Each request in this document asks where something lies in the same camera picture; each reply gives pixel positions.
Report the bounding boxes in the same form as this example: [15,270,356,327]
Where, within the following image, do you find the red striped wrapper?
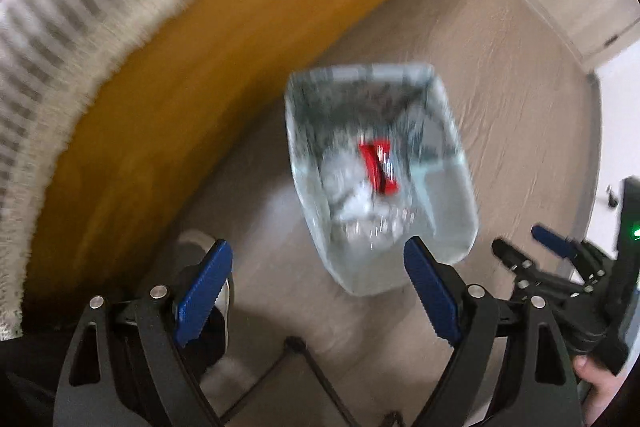
[357,139,403,198]

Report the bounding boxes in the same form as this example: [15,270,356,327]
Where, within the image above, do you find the person's grey shoe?
[167,229,237,370]

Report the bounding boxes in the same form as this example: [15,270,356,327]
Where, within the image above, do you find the trash bin with leaf-print bag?
[284,63,480,297]

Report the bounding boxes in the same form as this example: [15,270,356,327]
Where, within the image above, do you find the wooden bed frame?
[20,0,463,318]

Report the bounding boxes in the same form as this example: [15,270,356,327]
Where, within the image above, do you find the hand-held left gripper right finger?
[402,235,586,427]

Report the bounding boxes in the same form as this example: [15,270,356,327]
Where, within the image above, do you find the crumpled white tissue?
[320,154,416,250]

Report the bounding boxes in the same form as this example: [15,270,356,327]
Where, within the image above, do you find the person's right hand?
[572,353,627,427]

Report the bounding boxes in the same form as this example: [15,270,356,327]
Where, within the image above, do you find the checked blanket with lace edge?
[0,0,281,340]

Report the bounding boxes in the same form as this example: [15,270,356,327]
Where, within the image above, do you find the black metal stand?
[220,336,406,427]

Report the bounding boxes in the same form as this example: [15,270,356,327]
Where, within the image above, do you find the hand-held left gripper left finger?
[52,238,236,427]

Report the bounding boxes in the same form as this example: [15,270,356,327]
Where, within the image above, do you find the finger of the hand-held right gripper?
[492,237,577,309]
[531,224,614,294]

